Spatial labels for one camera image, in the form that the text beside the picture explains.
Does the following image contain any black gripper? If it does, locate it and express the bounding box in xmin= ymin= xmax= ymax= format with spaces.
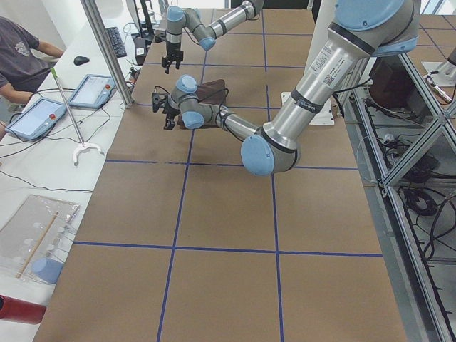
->
xmin=151 ymin=92 xmax=179 ymax=130
xmin=162 ymin=41 xmax=184 ymax=74

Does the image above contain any dark brown t-shirt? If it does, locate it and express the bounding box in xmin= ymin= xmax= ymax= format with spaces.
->
xmin=177 ymin=78 xmax=229 ymax=130

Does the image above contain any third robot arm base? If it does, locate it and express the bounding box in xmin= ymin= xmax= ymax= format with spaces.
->
xmin=422 ymin=49 xmax=455 ymax=87

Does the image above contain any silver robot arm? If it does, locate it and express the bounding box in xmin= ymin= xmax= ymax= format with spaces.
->
xmin=161 ymin=1 xmax=264 ymax=74
xmin=152 ymin=1 xmax=420 ymax=176

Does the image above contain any black box with label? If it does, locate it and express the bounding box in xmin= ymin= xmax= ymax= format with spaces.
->
xmin=133 ymin=36 xmax=147 ymax=66

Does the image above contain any black keyboard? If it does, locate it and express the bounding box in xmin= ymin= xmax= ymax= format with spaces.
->
xmin=105 ymin=27 xmax=127 ymax=58

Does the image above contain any upper teach pendant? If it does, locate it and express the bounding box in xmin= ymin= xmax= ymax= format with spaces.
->
xmin=68 ymin=74 xmax=115 ymax=109

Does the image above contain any teach pendant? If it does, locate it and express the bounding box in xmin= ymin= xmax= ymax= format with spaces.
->
xmin=68 ymin=74 xmax=115 ymax=109
xmin=6 ymin=98 xmax=66 ymax=140

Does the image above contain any long metal rod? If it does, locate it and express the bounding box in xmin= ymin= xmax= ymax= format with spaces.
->
xmin=51 ymin=68 xmax=105 ymax=167

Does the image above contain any black computer mouse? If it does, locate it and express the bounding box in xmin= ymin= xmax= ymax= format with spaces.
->
xmin=73 ymin=56 xmax=90 ymax=66

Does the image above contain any lower teach pendant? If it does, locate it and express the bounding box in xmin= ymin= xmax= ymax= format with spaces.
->
xmin=6 ymin=98 xmax=66 ymax=140

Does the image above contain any seated person in grey shirt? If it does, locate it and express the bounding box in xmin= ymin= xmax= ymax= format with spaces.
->
xmin=0 ymin=16 xmax=66 ymax=142

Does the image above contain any clear plastic bag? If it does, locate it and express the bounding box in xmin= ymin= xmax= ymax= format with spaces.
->
xmin=1 ymin=195 xmax=80 ymax=284

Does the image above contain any blue plastic cup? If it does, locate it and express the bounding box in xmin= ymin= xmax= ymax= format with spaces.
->
xmin=31 ymin=257 xmax=63 ymax=284

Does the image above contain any wooden stick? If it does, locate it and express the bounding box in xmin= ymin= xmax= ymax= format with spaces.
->
xmin=15 ymin=211 xmax=59 ymax=279

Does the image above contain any red cylinder bottle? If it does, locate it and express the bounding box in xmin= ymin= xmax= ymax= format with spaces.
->
xmin=1 ymin=295 xmax=46 ymax=324

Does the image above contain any aluminium frame post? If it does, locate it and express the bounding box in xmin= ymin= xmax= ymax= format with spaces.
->
xmin=81 ymin=0 xmax=134 ymax=108

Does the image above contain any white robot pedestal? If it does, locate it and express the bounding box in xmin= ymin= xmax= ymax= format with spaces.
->
xmin=274 ymin=1 xmax=346 ymax=128

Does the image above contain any black aluminium frame rack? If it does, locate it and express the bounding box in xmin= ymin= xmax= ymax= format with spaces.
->
xmin=339 ymin=46 xmax=455 ymax=341

